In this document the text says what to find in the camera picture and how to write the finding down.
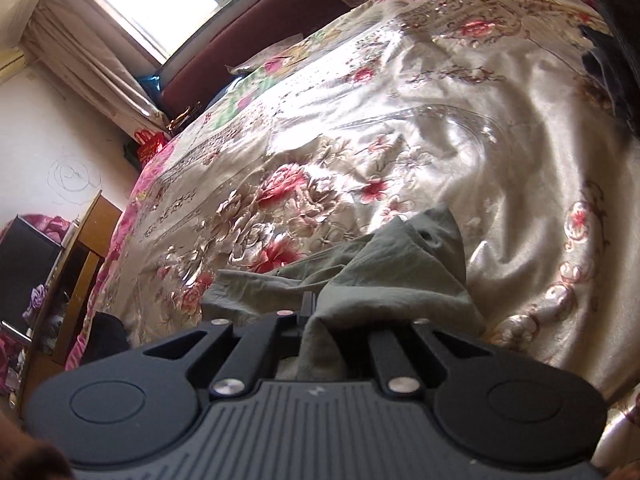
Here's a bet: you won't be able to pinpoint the red bag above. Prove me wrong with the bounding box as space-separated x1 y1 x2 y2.
131 129 172 167

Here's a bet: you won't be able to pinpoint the black padded seat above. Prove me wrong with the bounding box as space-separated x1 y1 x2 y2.
91 311 132 358

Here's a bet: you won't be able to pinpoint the black monitor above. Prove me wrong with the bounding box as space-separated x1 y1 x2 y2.
0 214 65 333

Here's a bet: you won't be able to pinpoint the grey jeans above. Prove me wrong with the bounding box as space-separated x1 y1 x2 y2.
581 49 616 92

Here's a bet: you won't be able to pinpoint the floral satin bed blanket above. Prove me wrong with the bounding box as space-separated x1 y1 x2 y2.
65 0 640 466

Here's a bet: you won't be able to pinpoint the light green pants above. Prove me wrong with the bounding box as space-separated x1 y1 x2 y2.
201 205 489 387

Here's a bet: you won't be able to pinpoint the black folded cloth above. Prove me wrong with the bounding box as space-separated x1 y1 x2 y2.
580 0 640 133

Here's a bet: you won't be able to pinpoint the wooden side cabinet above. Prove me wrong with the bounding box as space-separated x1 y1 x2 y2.
17 189 127 413

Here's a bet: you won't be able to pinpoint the dark red headboard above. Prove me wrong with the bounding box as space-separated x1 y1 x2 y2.
159 0 363 113

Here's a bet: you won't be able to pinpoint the purple artificial flowers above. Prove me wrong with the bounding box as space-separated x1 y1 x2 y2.
27 282 53 313

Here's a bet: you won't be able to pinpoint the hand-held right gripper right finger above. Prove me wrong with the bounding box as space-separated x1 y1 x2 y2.
366 319 507 395

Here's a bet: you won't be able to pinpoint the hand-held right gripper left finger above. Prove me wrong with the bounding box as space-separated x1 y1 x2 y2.
142 292 317 399

